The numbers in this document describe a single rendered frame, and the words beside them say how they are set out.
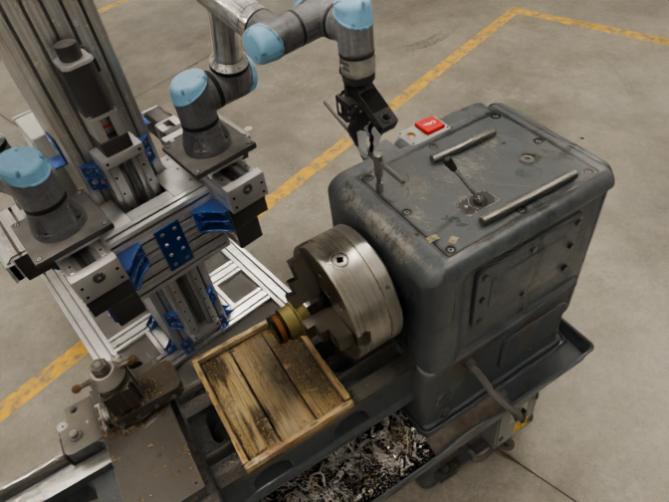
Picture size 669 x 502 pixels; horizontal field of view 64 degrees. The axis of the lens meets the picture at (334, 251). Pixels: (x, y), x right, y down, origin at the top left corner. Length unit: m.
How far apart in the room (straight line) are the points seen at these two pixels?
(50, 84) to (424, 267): 1.11
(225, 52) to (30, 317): 2.08
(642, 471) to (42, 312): 2.88
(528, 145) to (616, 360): 1.39
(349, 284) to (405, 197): 0.27
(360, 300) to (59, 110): 1.01
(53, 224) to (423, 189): 0.98
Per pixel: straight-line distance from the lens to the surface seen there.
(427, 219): 1.26
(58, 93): 1.70
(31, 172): 1.55
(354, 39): 1.13
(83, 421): 1.57
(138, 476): 1.36
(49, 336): 3.14
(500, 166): 1.42
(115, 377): 1.30
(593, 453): 2.41
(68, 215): 1.63
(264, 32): 1.13
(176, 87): 1.67
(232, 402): 1.46
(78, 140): 1.76
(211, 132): 1.71
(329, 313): 1.28
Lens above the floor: 2.12
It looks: 46 degrees down
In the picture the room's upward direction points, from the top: 9 degrees counter-clockwise
